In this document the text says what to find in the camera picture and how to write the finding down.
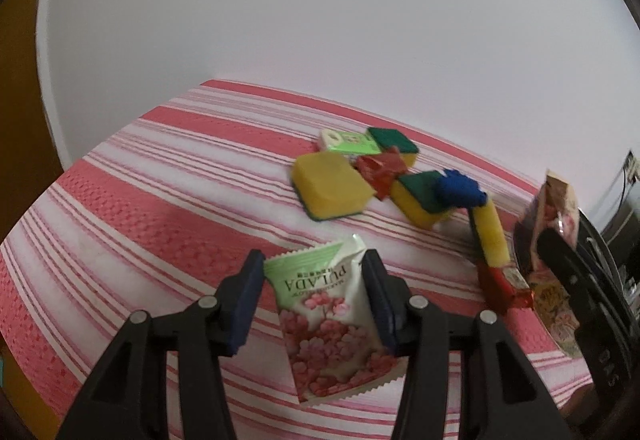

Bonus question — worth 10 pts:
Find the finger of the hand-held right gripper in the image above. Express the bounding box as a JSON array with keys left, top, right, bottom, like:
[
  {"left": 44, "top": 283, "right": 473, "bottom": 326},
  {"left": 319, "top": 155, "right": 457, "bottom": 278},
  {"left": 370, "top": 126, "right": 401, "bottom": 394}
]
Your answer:
[{"left": 536, "top": 227, "right": 583, "bottom": 321}]

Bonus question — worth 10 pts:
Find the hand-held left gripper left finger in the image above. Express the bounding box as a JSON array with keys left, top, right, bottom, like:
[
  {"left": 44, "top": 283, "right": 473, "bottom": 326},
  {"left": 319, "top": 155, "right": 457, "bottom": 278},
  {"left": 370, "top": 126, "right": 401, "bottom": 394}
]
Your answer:
[{"left": 55, "top": 249, "right": 266, "bottom": 440}]

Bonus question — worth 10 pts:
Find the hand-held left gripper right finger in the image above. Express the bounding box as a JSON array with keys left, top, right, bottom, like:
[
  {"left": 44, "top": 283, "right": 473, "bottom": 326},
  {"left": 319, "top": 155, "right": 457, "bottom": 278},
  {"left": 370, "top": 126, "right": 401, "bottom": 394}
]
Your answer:
[{"left": 361, "top": 249, "right": 573, "bottom": 440}]

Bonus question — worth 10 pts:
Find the pink flower snack packet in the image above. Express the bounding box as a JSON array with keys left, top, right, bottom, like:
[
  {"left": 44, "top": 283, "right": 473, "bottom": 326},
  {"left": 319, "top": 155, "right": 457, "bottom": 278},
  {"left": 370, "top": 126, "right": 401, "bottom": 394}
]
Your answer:
[
  {"left": 530, "top": 270, "right": 587, "bottom": 359},
  {"left": 262, "top": 234, "right": 408, "bottom": 405},
  {"left": 517, "top": 169, "right": 581, "bottom": 281}
]

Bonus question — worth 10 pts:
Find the red shiny snack packet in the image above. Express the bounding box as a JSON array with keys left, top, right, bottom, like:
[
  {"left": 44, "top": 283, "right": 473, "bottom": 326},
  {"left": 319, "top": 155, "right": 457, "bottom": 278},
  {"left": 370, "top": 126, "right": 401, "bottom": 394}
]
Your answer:
[{"left": 476, "top": 261, "right": 535, "bottom": 312}]

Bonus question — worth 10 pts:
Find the green and yellow sponge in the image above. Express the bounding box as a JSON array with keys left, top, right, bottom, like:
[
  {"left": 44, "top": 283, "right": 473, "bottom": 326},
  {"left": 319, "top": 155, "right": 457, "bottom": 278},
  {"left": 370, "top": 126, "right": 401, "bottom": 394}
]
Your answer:
[
  {"left": 391, "top": 170, "right": 453, "bottom": 229},
  {"left": 366, "top": 126, "right": 420, "bottom": 169}
]

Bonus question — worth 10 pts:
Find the blue and yellow sponge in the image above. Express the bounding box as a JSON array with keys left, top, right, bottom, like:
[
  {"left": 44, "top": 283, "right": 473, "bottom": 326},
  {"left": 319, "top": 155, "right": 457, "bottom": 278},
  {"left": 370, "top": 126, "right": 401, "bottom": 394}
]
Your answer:
[{"left": 432, "top": 169, "right": 512, "bottom": 269}]

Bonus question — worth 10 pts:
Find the reddish brown snack wrapper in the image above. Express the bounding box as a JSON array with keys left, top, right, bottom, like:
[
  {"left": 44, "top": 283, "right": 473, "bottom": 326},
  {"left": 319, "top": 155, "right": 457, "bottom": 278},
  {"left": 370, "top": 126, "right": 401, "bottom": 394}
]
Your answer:
[{"left": 355, "top": 146, "right": 408, "bottom": 199}]

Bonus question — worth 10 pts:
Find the green carton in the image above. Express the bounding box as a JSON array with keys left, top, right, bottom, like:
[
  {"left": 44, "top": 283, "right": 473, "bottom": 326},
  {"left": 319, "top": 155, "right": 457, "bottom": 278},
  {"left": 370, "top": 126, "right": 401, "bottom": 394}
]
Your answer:
[{"left": 319, "top": 129, "right": 382, "bottom": 156}]

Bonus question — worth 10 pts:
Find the dark furniture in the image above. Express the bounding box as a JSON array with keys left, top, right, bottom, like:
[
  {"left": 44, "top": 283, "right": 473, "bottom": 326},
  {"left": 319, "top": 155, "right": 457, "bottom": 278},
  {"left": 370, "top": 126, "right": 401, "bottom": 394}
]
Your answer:
[{"left": 600, "top": 197, "right": 640, "bottom": 246}]

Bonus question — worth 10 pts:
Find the pink striped tablecloth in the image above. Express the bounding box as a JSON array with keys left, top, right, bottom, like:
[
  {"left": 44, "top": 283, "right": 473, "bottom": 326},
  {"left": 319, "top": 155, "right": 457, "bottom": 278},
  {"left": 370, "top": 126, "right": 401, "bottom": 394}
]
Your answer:
[{"left": 0, "top": 79, "right": 601, "bottom": 440}]

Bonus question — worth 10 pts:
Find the brown wooden panel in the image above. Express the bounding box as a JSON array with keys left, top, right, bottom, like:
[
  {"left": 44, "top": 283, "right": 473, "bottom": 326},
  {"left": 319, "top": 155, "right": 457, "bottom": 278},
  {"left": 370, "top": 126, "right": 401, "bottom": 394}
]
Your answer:
[{"left": 0, "top": 0, "right": 66, "bottom": 231}]

